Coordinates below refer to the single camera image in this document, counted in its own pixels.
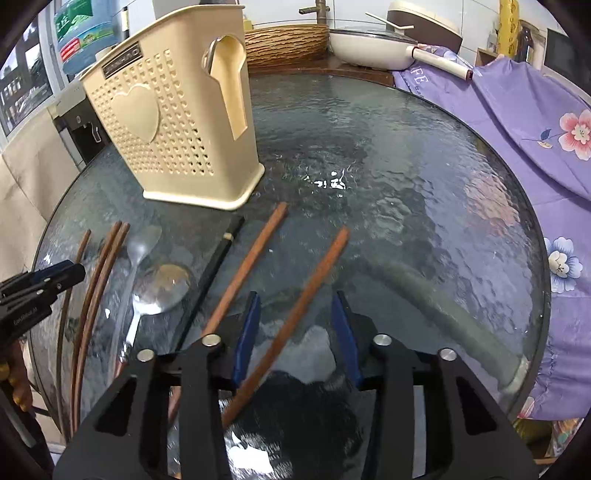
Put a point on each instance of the blue water jug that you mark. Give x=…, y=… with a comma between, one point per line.
x=85, y=32

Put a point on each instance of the dark brown vase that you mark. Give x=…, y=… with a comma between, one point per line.
x=528, y=44

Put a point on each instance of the dark brown wooden chopstick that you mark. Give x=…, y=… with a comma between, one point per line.
x=104, y=300
x=69, y=295
x=94, y=295

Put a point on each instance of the person's left hand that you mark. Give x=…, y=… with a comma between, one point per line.
x=16, y=374

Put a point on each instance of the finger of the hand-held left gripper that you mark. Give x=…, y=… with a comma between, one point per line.
x=60, y=274
x=32, y=297

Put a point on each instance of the white and brown rice cooker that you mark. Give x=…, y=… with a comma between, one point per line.
x=429, y=21

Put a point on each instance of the yellow canister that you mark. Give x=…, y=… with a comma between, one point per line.
x=508, y=23

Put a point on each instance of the white microwave oven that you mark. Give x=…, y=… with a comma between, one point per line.
x=561, y=50

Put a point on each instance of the large stainless steel spoon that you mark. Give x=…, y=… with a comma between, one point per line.
x=161, y=288

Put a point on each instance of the black chopstick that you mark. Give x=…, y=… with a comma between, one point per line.
x=210, y=281

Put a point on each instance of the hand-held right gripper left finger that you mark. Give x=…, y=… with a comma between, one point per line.
x=247, y=341

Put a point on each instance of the brown cardboard sheet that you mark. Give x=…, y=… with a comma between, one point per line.
x=23, y=194

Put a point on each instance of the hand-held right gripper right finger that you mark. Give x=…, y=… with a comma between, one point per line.
x=346, y=341

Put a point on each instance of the reddish brown wooden chopstick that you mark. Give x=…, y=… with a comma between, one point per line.
x=300, y=304
x=249, y=263

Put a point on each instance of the white water dispenser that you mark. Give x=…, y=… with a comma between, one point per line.
x=78, y=124

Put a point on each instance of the brown wooden cabinet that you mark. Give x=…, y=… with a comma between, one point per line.
x=323, y=70

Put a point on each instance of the glass pan lid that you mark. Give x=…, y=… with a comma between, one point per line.
x=364, y=33

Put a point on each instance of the purple floral cloth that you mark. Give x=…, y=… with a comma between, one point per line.
x=508, y=138

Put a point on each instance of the white frying pan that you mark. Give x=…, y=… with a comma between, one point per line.
x=364, y=53

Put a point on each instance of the woven wicker basket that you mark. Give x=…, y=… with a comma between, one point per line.
x=286, y=44

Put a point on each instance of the white rice paddle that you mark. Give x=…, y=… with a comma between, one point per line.
x=388, y=21

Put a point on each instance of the grey metal table frame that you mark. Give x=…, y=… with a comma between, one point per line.
x=452, y=314

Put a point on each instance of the brass faucet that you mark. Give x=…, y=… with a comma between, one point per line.
x=318, y=8

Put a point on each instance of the beige perforated utensil holder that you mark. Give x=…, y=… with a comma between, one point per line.
x=184, y=138

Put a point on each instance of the window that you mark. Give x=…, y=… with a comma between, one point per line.
x=23, y=83

